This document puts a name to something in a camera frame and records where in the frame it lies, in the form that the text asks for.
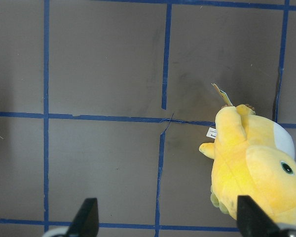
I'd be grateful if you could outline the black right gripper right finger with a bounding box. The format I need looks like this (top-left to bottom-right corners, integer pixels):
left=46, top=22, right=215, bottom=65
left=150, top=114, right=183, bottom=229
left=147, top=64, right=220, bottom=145
left=237, top=196, right=279, bottom=237

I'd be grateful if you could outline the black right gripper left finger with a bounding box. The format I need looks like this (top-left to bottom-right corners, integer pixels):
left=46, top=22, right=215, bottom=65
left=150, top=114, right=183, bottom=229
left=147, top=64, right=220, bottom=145
left=66, top=198, right=99, bottom=237

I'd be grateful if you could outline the yellow plush dinosaur toy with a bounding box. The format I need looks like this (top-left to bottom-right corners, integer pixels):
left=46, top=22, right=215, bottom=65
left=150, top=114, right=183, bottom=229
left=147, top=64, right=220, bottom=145
left=198, top=83, right=296, bottom=226

